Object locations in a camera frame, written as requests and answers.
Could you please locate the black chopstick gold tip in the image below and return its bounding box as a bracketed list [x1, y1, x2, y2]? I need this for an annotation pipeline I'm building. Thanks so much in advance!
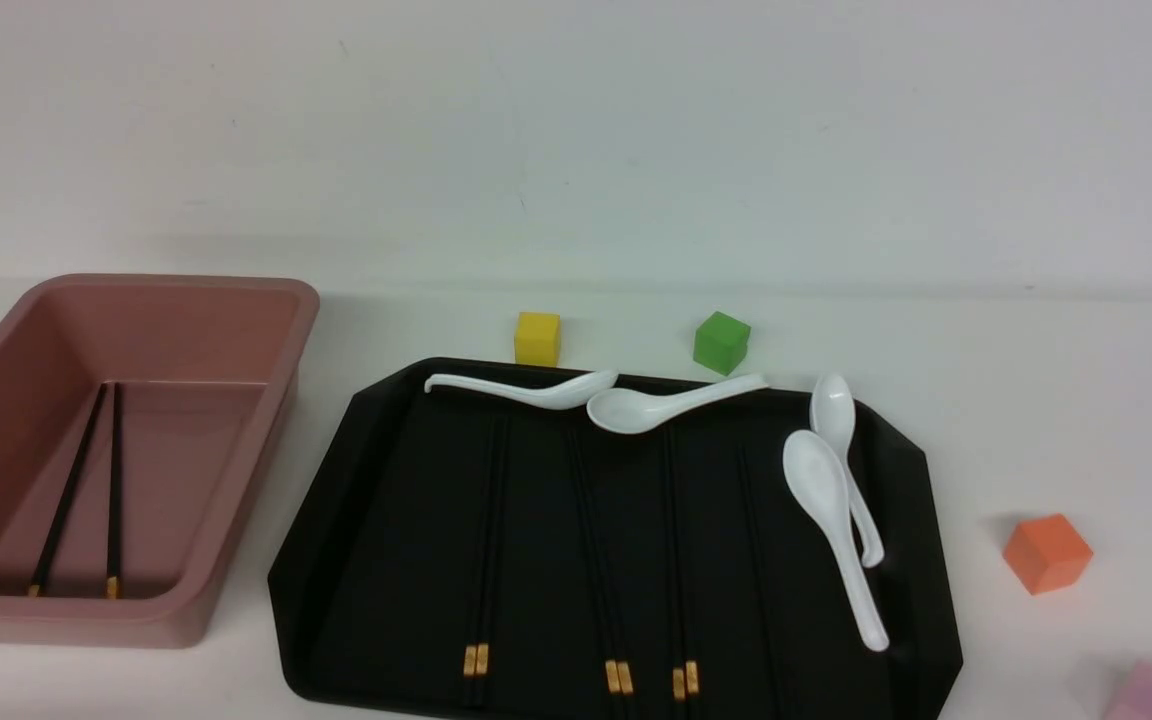
[462, 416, 505, 685]
[660, 427, 689, 719]
[473, 416, 511, 679]
[564, 430, 626, 703]
[666, 427, 700, 714]
[567, 430, 635, 715]

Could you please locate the white ceramic spoon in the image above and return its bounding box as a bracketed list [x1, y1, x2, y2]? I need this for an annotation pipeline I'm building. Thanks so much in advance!
[424, 370, 620, 411]
[782, 429, 890, 653]
[586, 374, 771, 435]
[809, 373, 884, 569]

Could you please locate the yellow cube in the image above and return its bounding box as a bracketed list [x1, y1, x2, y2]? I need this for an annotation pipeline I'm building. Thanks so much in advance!
[513, 313, 562, 366]

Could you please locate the green cube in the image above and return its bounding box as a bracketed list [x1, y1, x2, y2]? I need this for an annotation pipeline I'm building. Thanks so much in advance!
[692, 311, 753, 376]

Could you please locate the black plastic tray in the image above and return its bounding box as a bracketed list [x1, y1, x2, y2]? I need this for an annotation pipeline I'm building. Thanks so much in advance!
[268, 357, 964, 719]

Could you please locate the pink plastic bin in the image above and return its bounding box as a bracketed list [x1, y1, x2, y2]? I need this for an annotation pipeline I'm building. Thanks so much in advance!
[0, 274, 319, 647]

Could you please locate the black chopstick in bin left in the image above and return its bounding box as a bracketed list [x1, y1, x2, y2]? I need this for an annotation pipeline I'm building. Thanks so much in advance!
[26, 382, 109, 598]

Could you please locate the black chopstick in bin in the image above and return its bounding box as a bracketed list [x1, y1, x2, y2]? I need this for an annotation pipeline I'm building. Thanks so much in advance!
[105, 382, 124, 600]
[26, 382, 109, 598]

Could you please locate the orange cube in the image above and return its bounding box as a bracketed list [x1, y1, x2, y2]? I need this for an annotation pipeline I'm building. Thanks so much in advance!
[1002, 511, 1094, 594]

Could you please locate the black chopstick in bin right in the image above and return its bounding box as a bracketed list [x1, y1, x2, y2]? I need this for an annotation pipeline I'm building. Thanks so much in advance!
[105, 382, 124, 600]

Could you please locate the pink cube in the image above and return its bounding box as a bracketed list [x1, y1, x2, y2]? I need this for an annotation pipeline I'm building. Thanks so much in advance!
[1102, 660, 1152, 719]

